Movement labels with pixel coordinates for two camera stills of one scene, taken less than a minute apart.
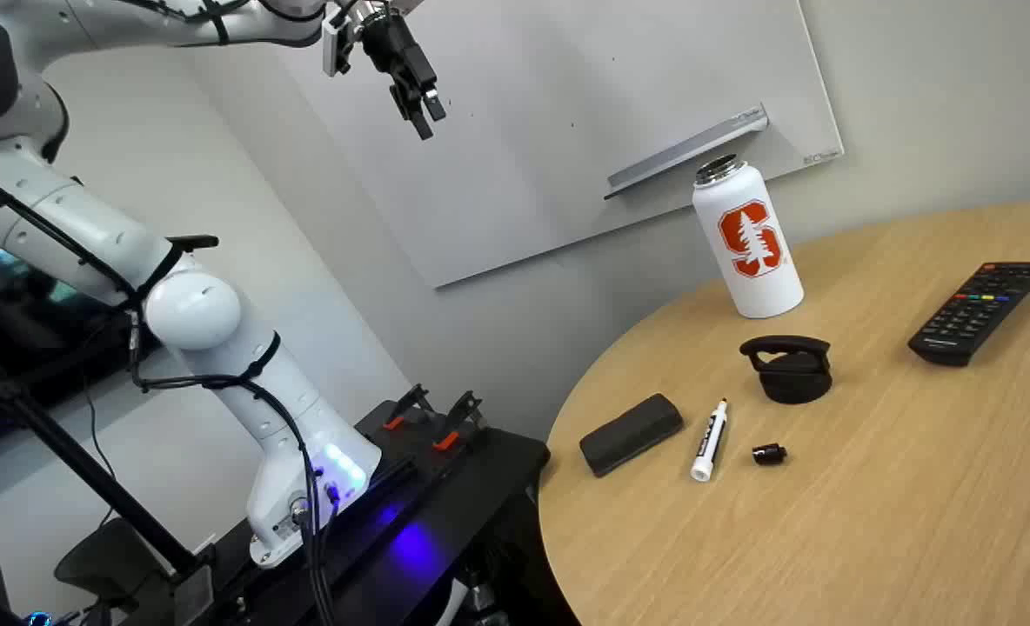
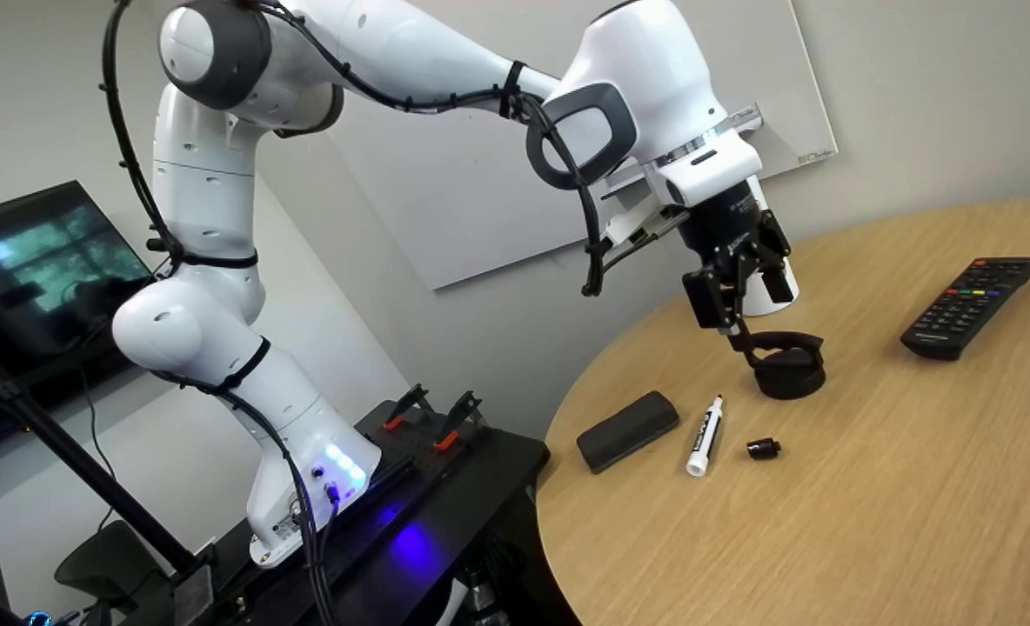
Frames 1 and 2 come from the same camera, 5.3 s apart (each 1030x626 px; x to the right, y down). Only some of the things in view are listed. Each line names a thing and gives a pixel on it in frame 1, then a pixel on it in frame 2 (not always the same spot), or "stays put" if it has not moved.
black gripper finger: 415,112 -> 732,236
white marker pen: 702,467 stays put
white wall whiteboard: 572,120 stays put
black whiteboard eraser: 626,433 stays put
